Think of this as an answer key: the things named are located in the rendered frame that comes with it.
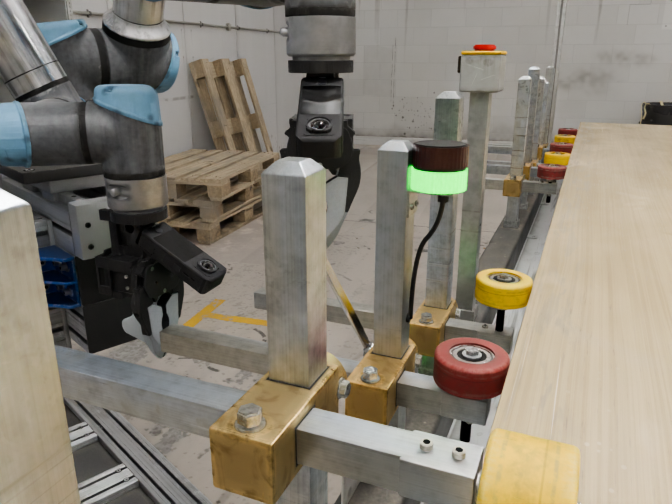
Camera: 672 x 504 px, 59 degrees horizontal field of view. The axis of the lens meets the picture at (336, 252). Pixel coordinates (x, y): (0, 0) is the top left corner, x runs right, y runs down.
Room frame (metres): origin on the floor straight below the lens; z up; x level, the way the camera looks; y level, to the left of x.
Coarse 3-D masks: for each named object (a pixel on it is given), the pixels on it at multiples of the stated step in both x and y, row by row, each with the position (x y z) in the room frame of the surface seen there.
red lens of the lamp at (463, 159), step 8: (416, 152) 0.62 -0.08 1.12; (424, 152) 0.61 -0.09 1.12; (432, 152) 0.60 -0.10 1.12; (440, 152) 0.60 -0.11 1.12; (448, 152) 0.60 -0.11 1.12; (456, 152) 0.60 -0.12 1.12; (464, 152) 0.61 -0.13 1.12; (416, 160) 0.62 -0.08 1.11; (424, 160) 0.61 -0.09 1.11; (432, 160) 0.60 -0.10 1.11; (440, 160) 0.60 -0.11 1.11; (448, 160) 0.60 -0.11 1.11; (456, 160) 0.60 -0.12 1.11; (464, 160) 0.61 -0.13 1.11; (424, 168) 0.61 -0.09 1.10; (432, 168) 0.60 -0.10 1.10; (440, 168) 0.60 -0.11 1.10; (448, 168) 0.60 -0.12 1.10; (456, 168) 0.60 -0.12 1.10
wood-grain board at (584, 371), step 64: (640, 128) 2.72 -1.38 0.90; (576, 192) 1.39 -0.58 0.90; (640, 192) 1.39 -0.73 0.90; (576, 256) 0.91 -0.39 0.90; (640, 256) 0.91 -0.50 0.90; (576, 320) 0.67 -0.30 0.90; (640, 320) 0.67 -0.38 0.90; (512, 384) 0.52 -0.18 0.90; (576, 384) 0.52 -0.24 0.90; (640, 384) 0.52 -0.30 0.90; (640, 448) 0.42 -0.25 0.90
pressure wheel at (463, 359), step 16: (448, 352) 0.57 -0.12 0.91; (464, 352) 0.57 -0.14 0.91; (480, 352) 0.58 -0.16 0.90; (496, 352) 0.57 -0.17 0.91; (448, 368) 0.55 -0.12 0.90; (464, 368) 0.54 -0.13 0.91; (480, 368) 0.54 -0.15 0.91; (496, 368) 0.54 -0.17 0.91; (448, 384) 0.54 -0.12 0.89; (464, 384) 0.53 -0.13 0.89; (480, 384) 0.53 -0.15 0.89; (496, 384) 0.54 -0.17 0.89; (464, 432) 0.57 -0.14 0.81
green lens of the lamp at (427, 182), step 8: (416, 176) 0.62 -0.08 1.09; (424, 176) 0.61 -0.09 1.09; (432, 176) 0.60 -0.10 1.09; (440, 176) 0.60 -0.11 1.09; (448, 176) 0.60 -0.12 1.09; (456, 176) 0.60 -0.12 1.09; (464, 176) 0.61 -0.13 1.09; (416, 184) 0.62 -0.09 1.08; (424, 184) 0.61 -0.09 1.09; (432, 184) 0.60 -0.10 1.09; (440, 184) 0.60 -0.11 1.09; (448, 184) 0.60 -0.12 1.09; (456, 184) 0.60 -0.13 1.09; (464, 184) 0.61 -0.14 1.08; (424, 192) 0.61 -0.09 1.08; (432, 192) 0.60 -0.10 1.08; (440, 192) 0.60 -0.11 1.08; (448, 192) 0.60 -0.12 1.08; (456, 192) 0.60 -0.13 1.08
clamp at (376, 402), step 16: (368, 352) 0.64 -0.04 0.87; (416, 352) 0.67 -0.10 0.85; (384, 368) 0.60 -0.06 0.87; (400, 368) 0.60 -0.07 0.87; (352, 384) 0.57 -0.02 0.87; (368, 384) 0.57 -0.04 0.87; (384, 384) 0.57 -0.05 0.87; (352, 400) 0.57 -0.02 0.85; (368, 400) 0.56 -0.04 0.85; (384, 400) 0.56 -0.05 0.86; (352, 416) 0.57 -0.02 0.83; (368, 416) 0.56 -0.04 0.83; (384, 416) 0.56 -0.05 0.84
